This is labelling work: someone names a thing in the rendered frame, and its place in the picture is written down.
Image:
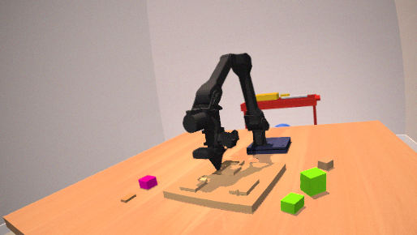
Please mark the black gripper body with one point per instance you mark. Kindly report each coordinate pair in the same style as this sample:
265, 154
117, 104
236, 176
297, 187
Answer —
209, 151

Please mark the green block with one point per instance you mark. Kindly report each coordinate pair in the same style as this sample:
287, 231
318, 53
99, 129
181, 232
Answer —
313, 181

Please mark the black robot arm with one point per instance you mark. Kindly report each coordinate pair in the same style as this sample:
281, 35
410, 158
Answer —
205, 110

